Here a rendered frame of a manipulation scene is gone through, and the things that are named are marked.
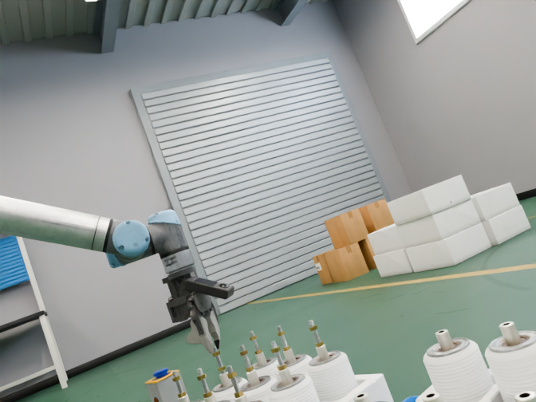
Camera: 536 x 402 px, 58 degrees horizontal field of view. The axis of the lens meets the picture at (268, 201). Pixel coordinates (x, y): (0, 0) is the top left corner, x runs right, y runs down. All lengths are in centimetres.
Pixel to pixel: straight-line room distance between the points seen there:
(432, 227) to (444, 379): 255
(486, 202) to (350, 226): 145
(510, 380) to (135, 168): 575
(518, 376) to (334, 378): 40
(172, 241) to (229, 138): 543
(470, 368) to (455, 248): 256
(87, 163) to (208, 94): 186
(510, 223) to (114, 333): 428
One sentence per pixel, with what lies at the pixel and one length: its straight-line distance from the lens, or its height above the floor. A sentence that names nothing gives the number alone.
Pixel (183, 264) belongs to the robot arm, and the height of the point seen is 56.
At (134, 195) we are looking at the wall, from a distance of 619.
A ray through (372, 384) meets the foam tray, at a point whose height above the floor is 18.
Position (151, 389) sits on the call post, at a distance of 136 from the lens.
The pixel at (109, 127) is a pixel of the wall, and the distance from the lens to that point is 644.
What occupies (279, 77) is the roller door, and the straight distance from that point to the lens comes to 727.
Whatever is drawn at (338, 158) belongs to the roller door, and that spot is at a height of 143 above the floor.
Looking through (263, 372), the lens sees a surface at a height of 24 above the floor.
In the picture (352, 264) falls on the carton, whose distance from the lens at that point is 462.
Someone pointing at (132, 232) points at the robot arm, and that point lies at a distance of 105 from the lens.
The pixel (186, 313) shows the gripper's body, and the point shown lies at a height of 45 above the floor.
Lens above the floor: 52
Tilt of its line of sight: 6 degrees up
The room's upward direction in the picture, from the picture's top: 21 degrees counter-clockwise
